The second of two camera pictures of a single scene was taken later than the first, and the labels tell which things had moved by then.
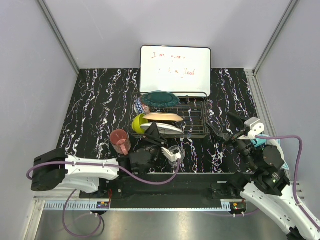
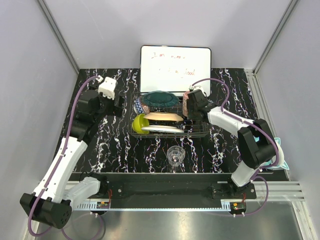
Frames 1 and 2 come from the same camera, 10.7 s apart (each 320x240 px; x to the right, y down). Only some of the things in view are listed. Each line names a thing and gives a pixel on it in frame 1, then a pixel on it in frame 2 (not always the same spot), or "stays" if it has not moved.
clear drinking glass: (176, 149) stays
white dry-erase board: (185, 71) stays
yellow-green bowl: (137, 122) stays
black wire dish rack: (175, 114) stays
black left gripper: (152, 134) → (116, 110)
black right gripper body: (242, 141) → (191, 110)
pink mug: (120, 142) → (185, 99)
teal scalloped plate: (160, 99) stays
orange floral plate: (163, 116) stays
